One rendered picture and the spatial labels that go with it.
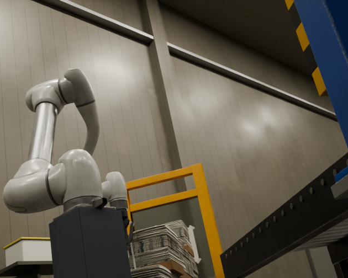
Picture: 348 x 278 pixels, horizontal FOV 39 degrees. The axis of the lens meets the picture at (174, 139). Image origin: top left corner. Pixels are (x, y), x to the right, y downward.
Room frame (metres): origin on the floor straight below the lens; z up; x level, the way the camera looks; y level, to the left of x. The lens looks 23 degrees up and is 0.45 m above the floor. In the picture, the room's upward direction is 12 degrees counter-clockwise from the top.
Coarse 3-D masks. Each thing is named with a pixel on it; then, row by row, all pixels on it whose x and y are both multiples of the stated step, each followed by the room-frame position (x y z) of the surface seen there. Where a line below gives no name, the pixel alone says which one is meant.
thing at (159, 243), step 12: (156, 228) 2.47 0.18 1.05; (168, 228) 2.54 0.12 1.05; (144, 240) 2.47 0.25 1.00; (156, 240) 2.47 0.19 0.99; (168, 240) 2.52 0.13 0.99; (144, 252) 2.47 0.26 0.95; (156, 252) 2.47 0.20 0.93; (168, 252) 2.46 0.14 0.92; (144, 264) 2.48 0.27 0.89; (180, 264) 2.68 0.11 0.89
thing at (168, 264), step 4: (168, 260) 2.46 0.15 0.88; (172, 260) 2.47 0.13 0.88; (152, 264) 2.47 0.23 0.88; (156, 264) 2.46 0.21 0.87; (160, 264) 2.46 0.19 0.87; (164, 264) 2.46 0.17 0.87; (168, 264) 2.46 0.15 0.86; (172, 264) 2.46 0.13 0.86; (176, 264) 2.55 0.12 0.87; (168, 268) 2.46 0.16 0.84; (172, 268) 2.46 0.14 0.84; (176, 268) 2.54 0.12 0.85; (180, 268) 2.64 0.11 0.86
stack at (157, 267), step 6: (132, 270) 2.19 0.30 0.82; (138, 270) 2.19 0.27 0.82; (144, 270) 2.19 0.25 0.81; (150, 270) 2.18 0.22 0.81; (156, 270) 2.18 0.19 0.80; (162, 270) 2.24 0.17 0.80; (168, 270) 2.40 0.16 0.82; (132, 276) 2.20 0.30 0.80; (138, 276) 2.19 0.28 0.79; (144, 276) 2.19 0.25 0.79; (150, 276) 2.19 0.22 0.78; (156, 276) 2.18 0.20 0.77; (162, 276) 2.22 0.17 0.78; (168, 276) 2.40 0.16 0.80; (174, 276) 2.55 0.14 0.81
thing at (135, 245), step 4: (128, 236) 2.49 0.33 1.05; (136, 240) 2.49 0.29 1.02; (132, 244) 2.49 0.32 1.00; (136, 244) 2.48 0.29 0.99; (136, 248) 2.49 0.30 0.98; (128, 252) 2.49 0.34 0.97; (136, 252) 2.49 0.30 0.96; (132, 256) 2.48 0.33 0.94; (136, 256) 2.48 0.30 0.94; (132, 260) 2.48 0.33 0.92; (136, 260) 2.48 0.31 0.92; (132, 264) 2.48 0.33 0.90; (136, 264) 2.48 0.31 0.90; (140, 264) 2.48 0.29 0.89; (132, 268) 2.49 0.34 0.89
